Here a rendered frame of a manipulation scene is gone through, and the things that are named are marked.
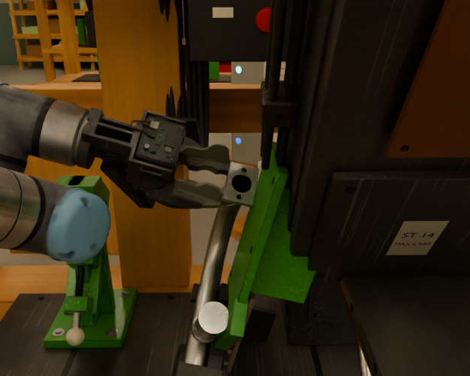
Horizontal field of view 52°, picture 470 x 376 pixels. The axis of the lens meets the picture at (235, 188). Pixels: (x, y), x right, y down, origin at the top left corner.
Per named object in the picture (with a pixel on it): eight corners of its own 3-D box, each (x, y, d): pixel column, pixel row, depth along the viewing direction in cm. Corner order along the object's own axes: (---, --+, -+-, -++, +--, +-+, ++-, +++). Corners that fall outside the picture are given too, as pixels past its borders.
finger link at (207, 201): (245, 208, 58) (174, 178, 57) (234, 222, 63) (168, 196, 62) (253, 186, 59) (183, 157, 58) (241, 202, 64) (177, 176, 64)
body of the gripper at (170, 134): (177, 176, 55) (72, 147, 54) (168, 201, 63) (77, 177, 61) (192, 121, 58) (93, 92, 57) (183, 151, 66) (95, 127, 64)
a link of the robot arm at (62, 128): (43, 168, 61) (65, 115, 64) (79, 177, 62) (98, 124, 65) (35, 142, 54) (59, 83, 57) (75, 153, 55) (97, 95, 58)
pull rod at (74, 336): (83, 349, 75) (77, 318, 73) (64, 350, 75) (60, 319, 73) (92, 327, 80) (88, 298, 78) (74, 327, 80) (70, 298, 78)
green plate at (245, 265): (292, 343, 59) (352, 189, 51) (227, 329, 58) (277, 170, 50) (282, 289, 70) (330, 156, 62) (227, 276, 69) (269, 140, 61)
